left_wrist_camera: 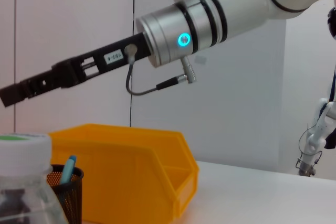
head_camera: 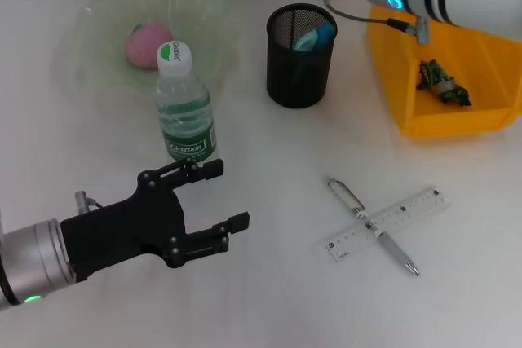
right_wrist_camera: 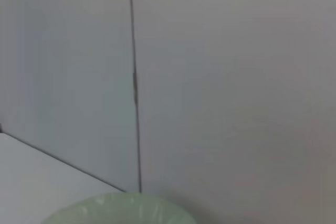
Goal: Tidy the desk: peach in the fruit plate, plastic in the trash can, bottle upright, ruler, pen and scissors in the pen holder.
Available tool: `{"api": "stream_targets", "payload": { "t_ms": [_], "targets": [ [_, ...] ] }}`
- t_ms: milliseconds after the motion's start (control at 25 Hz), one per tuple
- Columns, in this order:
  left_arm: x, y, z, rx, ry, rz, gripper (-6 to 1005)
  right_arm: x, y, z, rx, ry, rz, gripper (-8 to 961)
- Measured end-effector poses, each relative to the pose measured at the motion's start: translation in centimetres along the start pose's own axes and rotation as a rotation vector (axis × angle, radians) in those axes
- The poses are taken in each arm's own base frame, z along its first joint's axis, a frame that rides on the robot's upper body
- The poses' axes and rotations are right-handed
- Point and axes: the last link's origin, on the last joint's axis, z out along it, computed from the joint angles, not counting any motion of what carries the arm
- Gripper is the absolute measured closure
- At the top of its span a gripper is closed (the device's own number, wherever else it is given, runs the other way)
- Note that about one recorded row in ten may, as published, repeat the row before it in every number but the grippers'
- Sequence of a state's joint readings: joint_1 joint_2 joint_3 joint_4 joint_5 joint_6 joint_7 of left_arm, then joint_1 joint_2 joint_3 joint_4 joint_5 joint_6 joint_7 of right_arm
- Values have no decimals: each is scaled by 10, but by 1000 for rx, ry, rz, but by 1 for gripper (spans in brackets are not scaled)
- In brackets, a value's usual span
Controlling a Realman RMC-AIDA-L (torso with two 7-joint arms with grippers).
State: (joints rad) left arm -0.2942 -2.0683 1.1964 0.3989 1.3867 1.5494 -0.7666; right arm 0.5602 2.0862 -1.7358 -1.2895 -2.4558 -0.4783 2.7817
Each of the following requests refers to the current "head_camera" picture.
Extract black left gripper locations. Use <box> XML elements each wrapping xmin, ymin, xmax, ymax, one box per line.
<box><xmin>60</xmin><ymin>158</ymin><xmax>250</xmax><ymax>282</ymax></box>

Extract teal blue scissors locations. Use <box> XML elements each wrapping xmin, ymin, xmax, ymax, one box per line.
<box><xmin>291</xmin><ymin>23</ymin><xmax>338</xmax><ymax>84</ymax></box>

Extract clear green-label water bottle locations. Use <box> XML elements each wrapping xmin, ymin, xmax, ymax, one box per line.
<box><xmin>154</xmin><ymin>40</ymin><xmax>218</xmax><ymax>162</ymax></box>

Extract clear silver pen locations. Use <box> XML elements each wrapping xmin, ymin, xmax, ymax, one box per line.
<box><xmin>327</xmin><ymin>178</ymin><xmax>421</xmax><ymax>278</ymax></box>

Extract pink toy peach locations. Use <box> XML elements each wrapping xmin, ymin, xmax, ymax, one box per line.
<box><xmin>123</xmin><ymin>21</ymin><xmax>172</xmax><ymax>71</ymax></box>

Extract green plastic wrapper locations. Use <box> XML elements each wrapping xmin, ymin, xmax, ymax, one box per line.
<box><xmin>415</xmin><ymin>58</ymin><xmax>472</xmax><ymax>107</ymax></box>

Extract black mesh pen holder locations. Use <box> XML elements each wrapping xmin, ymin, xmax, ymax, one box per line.
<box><xmin>265</xmin><ymin>3</ymin><xmax>338</xmax><ymax>109</ymax></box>

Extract transparent plastic ruler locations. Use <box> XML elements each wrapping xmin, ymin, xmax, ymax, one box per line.
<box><xmin>325</xmin><ymin>186</ymin><xmax>452</xmax><ymax>263</ymax></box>

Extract pale green fruit plate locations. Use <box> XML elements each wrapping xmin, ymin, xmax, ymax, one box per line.
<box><xmin>51</xmin><ymin>0</ymin><xmax>241</xmax><ymax>111</ymax></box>

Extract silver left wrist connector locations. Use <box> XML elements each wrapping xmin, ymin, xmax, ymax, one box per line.
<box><xmin>73</xmin><ymin>190</ymin><xmax>106</xmax><ymax>215</ymax></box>

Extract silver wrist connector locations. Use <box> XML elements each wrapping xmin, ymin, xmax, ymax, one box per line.
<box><xmin>402</xmin><ymin>15</ymin><xmax>432</xmax><ymax>46</ymax></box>
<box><xmin>73</xmin><ymin>190</ymin><xmax>106</xmax><ymax>215</ymax></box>

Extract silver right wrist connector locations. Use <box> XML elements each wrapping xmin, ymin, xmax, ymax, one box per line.
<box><xmin>402</xmin><ymin>15</ymin><xmax>432</xmax><ymax>46</ymax></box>

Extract yellow plastic bin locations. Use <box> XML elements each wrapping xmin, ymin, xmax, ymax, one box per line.
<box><xmin>365</xmin><ymin>0</ymin><xmax>522</xmax><ymax>139</ymax></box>

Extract grey right wrist cable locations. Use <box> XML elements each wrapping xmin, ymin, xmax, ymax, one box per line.
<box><xmin>325</xmin><ymin>0</ymin><xmax>409</xmax><ymax>34</ymax></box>

